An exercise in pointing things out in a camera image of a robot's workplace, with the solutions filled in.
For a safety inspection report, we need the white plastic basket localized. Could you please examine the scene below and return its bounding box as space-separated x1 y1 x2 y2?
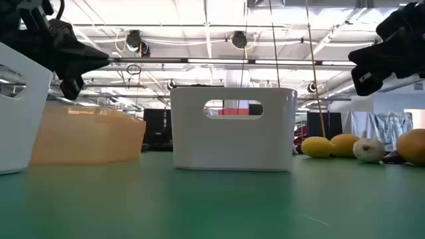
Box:
0 42 54 176
169 86 299 173

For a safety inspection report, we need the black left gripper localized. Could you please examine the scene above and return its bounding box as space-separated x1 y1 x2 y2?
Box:
0 0 110 100

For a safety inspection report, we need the translucent tan plastic basket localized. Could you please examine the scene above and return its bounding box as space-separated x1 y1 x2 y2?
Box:
29 104 147 166

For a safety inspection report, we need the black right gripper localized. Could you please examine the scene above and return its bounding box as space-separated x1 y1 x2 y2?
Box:
348 1 425 97

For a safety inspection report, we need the thin black hanging cord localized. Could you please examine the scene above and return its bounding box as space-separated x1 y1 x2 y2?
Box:
236 0 249 116

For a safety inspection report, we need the orange fruit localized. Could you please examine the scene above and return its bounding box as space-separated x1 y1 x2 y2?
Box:
396 128 425 166
329 133 361 158

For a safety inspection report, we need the black ceiling cord reel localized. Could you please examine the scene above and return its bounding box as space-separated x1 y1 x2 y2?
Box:
125 29 143 49
231 30 248 50

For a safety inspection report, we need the large white garlic bulb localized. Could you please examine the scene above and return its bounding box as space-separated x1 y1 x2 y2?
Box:
352 137 386 164

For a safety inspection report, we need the yellow lemon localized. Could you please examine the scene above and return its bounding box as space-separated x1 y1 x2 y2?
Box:
301 136 335 159

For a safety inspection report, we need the small purple eggplant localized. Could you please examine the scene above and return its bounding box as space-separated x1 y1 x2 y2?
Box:
381 149 408 165

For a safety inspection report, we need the red background object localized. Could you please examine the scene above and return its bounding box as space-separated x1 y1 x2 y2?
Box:
294 125 308 149

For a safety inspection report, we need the long ceiling light bar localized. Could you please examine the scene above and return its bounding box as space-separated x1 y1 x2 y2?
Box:
108 57 358 66

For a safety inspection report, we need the pale draped tarp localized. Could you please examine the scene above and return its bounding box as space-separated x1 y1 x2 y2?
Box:
341 111 414 152

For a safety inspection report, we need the yellow hanging cord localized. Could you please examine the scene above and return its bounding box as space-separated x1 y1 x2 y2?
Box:
304 0 326 139

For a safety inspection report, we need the black partition panel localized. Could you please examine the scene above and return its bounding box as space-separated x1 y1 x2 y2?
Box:
143 108 173 152
307 112 343 140

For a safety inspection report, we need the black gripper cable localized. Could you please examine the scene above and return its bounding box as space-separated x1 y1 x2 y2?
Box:
55 0 66 21

